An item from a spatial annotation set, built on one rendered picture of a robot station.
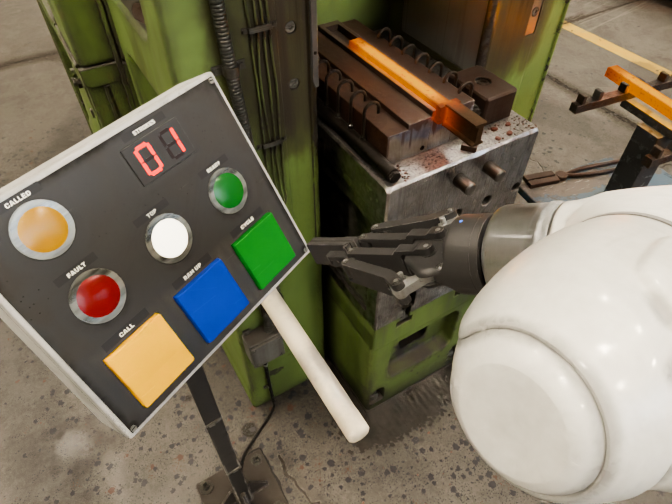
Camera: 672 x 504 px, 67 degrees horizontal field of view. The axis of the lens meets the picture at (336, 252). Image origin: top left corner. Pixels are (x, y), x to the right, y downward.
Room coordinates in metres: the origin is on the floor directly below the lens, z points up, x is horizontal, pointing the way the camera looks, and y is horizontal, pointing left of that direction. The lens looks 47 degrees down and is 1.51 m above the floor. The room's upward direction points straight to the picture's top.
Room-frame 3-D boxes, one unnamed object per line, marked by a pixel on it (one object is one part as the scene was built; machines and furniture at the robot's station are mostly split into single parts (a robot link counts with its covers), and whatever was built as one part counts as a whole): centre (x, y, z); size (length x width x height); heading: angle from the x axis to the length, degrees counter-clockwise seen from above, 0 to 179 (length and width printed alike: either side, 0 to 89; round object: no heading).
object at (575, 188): (0.97, -0.71, 0.64); 0.40 x 0.30 x 0.02; 113
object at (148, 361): (0.30, 0.21, 1.01); 0.07 x 0.05 x 0.07; 146
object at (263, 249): (0.47, 0.10, 1.01); 0.07 x 0.05 x 0.07; 146
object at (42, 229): (0.35, 0.28, 1.16); 0.05 x 0.03 x 0.04; 121
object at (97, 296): (0.32, 0.25, 1.09); 0.05 x 0.03 x 0.04; 121
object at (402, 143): (0.99, -0.07, 0.96); 0.42 x 0.20 x 0.09; 31
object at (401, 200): (1.03, -0.11, 0.69); 0.56 x 0.38 x 0.45; 31
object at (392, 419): (0.77, -0.20, 0.01); 0.58 x 0.39 x 0.01; 121
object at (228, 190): (0.49, 0.14, 1.09); 0.05 x 0.03 x 0.04; 121
